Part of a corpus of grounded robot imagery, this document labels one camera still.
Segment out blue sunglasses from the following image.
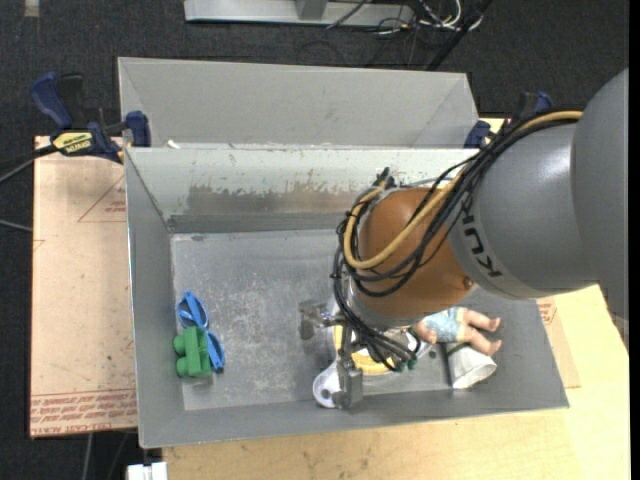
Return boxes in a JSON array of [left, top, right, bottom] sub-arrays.
[[175, 290, 227, 374]]

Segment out grey metal bin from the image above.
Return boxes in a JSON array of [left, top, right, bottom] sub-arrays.
[[117, 56, 572, 450]]

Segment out green toy block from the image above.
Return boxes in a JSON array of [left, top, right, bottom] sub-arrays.
[[172, 326, 214, 380]]

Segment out white and yellow plastic toy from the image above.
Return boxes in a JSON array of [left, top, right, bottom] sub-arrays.
[[312, 328, 436, 410]]

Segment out brown cardboard board red print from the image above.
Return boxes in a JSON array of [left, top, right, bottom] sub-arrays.
[[29, 135, 582, 440]]

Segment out white paper cup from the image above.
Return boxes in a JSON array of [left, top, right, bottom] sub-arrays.
[[446, 342, 498, 391]]

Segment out baby doll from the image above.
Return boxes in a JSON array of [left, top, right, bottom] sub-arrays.
[[411, 307, 503, 358]]

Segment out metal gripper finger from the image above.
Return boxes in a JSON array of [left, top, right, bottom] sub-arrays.
[[298, 298, 342, 341], [331, 359, 365, 411]]

